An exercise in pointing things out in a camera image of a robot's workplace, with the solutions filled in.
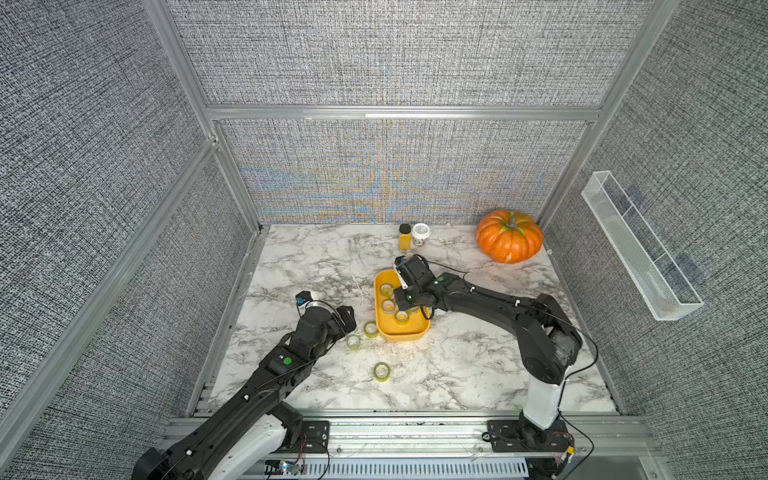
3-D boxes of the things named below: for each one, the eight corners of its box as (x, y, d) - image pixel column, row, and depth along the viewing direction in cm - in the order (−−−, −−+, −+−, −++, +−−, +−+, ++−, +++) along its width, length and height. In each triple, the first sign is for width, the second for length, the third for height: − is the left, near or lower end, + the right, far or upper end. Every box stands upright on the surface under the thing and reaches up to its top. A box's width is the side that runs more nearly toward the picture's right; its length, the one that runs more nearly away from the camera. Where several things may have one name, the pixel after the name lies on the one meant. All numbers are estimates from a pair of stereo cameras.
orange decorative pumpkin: (480, 271, 108) (490, 248, 98) (471, 234, 120) (479, 210, 110) (534, 271, 108) (549, 248, 98) (519, 234, 120) (532, 210, 110)
